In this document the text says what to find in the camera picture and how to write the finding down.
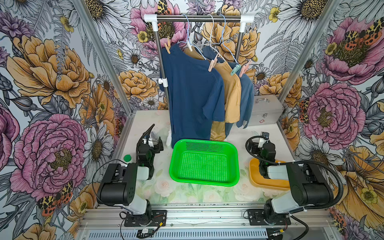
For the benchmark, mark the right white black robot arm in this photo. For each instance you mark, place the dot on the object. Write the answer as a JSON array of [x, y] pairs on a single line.
[[305, 185]]

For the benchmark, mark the light blue hanger navy shirt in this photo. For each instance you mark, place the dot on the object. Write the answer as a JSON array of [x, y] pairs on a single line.
[[188, 38]]

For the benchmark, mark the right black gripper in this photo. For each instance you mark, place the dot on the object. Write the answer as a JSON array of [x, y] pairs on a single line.
[[265, 142]]

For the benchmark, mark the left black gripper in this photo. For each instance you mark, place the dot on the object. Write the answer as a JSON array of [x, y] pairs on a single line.
[[151, 145]]

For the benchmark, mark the silver metal case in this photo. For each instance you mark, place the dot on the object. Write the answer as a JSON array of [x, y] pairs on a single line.
[[267, 110]]

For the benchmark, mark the clear plastic bag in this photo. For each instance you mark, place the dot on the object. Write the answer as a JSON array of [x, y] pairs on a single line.
[[154, 137]]

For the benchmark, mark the metal clothes rack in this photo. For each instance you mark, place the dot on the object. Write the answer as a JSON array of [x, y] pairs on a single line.
[[154, 19]]

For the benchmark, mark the light blue wire hanger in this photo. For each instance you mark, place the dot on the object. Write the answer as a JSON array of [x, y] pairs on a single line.
[[223, 31]]

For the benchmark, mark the tan t-shirt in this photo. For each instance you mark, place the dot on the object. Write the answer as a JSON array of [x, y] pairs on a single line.
[[205, 100]]

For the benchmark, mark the yellow plastic tray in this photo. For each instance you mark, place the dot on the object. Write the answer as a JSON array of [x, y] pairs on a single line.
[[258, 180]]

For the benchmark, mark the green perforated plastic basket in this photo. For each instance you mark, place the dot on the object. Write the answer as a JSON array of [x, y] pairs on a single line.
[[205, 163]]

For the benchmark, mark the teal clothespin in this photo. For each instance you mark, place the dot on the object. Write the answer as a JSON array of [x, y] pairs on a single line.
[[235, 69]]

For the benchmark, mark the dark navy t-shirt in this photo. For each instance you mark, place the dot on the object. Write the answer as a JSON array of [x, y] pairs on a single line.
[[197, 95]]

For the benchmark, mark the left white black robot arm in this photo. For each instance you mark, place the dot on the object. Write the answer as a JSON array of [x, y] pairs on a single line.
[[118, 186]]

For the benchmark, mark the white clothespin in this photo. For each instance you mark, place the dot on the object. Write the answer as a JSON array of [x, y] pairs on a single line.
[[189, 46]]

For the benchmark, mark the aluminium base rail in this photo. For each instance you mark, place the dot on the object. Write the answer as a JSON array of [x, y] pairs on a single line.
[[187, 222]]

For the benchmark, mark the green capped bottle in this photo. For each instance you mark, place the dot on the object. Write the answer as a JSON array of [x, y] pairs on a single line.
[[127, 158]]

